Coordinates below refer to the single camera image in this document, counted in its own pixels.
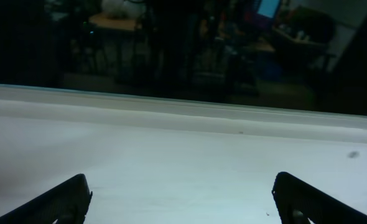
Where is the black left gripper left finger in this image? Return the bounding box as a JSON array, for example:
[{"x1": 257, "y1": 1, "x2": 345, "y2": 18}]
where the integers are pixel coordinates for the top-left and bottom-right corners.
[{"x1": 0, "y1": 174, "x2": 93, "y2": 224}]

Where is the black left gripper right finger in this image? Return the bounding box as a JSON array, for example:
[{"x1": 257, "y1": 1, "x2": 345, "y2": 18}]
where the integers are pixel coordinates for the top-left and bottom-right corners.
[{"x1": 272, "y1": 172, "x2": 367, "y2": 224}]

